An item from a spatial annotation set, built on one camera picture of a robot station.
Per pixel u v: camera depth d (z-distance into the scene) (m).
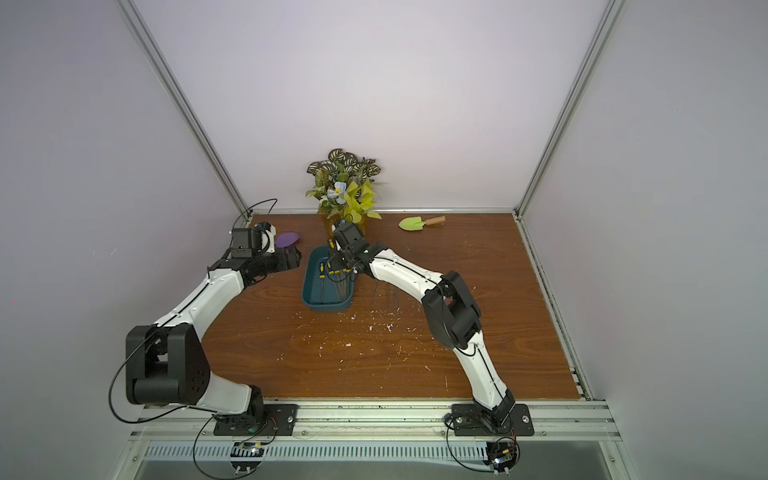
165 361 0.47
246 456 0.72
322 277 1.00
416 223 1.18
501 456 0.70
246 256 0.68
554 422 0.74
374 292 0.98
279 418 0.73
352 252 0.71
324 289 0.98
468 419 0.73
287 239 1.11
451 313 0.53
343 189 0.91
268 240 0.76
